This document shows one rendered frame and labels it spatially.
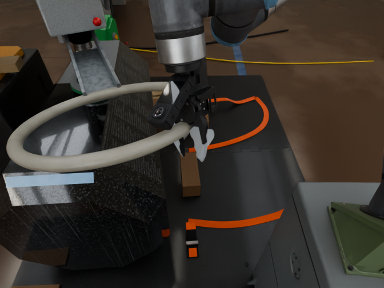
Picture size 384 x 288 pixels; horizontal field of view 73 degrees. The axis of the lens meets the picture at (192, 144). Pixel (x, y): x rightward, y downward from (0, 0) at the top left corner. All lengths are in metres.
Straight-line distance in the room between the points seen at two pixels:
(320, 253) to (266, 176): 1.23
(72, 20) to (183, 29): 0.77
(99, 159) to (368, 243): 0.59
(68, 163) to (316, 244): 0.65
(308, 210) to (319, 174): 1.30
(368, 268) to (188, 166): 1.28
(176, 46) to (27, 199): 0.82
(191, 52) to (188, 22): 0.05
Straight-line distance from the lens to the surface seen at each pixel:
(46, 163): 0.53
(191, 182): 1.72
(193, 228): 1.63
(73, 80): 1.41
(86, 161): 0.49
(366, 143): 2.59
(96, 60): 1.14
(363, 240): 0.74
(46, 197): 1.07
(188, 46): 0.47
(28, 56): 2.04
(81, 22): 1.19
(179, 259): 1.62
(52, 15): 1.17
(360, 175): 2.30
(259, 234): 1.72
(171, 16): 0.46
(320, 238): 0.83
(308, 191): 0.90
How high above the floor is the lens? 1.53
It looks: 46 degrees down
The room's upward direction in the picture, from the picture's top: straight up
